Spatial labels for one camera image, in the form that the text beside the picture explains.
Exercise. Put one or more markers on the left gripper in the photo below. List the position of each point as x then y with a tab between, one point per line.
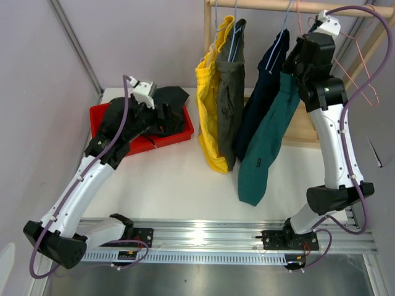
153	113

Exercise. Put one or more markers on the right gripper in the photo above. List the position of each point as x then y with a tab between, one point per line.
289	64

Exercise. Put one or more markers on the dark grey shorts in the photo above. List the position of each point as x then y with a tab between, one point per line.
169	102

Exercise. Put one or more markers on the navy blue shorts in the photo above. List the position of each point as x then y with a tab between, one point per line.
264	92

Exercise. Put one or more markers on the pink hanger of teal shorts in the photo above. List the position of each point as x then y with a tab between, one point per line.
303	25

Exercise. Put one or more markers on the teal green shorts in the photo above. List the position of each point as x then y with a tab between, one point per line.
265	144

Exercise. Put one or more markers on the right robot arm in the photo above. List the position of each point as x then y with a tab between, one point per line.
325	99

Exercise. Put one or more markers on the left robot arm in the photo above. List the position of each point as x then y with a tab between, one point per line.
56	235

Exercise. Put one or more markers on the yellow shorts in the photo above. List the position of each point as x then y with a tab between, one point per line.
208	79

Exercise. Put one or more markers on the blue hanger of olive shorts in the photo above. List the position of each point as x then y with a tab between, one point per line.
238	28

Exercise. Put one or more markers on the olive green shorts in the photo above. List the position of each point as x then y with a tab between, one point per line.
230	99

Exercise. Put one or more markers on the blue hanger of yellow shorts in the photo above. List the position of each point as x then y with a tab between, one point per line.
211	21

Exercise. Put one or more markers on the red plastic bin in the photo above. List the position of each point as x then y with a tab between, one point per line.
144	144

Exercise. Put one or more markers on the wooden clothes rack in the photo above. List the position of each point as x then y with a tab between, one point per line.
301	131

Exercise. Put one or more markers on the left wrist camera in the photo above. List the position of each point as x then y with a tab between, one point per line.
143	91

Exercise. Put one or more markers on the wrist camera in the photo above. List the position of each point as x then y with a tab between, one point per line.
143	91
326	24

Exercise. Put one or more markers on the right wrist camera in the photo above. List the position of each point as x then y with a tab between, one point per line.
326	24

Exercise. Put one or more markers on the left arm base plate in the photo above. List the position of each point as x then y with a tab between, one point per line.
138	234

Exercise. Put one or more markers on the aluminium rail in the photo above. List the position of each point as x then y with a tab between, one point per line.
238	236

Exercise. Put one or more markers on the slotted cable duct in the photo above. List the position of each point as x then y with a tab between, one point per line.
158	256

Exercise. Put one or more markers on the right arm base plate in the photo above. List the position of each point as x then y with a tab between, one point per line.
285	240

